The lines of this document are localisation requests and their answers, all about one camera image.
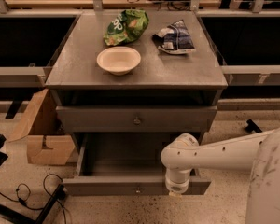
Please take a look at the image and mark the black cable on floor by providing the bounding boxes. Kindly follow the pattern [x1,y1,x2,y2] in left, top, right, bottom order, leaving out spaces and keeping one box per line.
[0,174,68,224]

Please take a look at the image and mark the green chip bag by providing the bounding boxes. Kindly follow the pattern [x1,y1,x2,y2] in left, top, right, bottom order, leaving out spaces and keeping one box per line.
[104,9,149,46]

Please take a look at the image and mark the grey drawer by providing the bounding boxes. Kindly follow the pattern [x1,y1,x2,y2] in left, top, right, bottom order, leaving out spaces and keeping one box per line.
[56,106,217,133]
[63,132,212,197]

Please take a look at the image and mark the grey drawer cabinet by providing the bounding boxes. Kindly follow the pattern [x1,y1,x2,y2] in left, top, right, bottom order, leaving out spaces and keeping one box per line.
[45,10,229,175]

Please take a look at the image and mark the black stand base left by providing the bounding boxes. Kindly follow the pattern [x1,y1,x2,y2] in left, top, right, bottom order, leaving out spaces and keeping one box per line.
[0,184,65,224]

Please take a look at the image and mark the blue white snack bag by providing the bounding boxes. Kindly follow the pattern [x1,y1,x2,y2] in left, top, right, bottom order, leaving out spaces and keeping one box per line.
[152,20,195,55]

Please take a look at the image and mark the brown cardboard box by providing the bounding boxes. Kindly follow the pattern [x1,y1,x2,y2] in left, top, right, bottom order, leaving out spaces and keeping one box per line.
[8,89,75,165]

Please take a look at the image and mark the black stand leg right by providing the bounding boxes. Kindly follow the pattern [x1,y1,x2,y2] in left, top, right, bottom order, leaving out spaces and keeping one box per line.
[245,119,262,133]

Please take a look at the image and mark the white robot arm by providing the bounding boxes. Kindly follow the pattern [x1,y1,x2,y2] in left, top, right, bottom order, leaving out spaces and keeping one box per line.
[161,128,280,224]

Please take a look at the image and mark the white paper bowl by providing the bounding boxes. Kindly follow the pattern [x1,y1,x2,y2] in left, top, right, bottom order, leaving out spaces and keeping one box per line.
[96,47,141,76]

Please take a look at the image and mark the grey top drawer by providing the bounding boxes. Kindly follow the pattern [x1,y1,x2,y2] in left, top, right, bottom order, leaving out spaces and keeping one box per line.
[56,106,217,133]

